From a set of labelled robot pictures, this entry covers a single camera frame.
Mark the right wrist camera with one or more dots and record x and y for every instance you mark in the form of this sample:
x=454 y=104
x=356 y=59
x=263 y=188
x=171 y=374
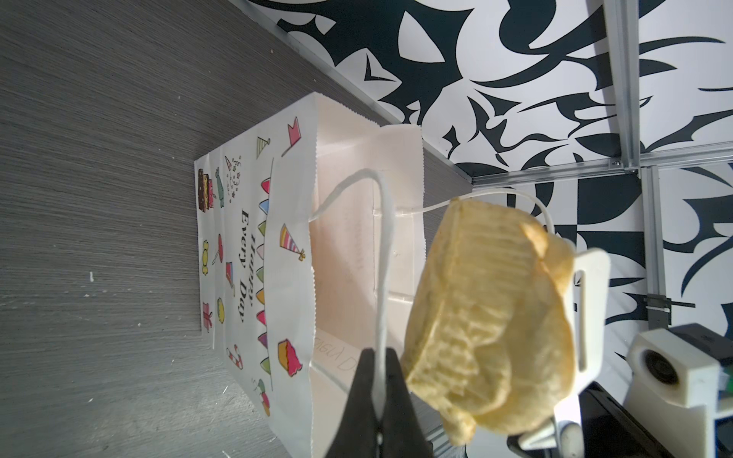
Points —
x=680 y=368

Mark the round knotted fake bread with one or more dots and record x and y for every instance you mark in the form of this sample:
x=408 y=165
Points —
x=488 y=344

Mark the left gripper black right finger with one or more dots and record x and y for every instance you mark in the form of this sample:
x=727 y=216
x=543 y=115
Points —
x=402 y=436

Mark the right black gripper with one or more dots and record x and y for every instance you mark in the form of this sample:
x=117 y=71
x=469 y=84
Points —
x=589 y=422

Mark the aluminium cage frame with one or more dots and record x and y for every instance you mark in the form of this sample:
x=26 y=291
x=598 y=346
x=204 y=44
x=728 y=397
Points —
x=617 y=114

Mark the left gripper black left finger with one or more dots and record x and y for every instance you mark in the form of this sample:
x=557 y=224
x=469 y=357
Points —
x=359 y=427

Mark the white paper gift bag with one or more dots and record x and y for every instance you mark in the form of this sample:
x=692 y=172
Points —
x=288 y=285

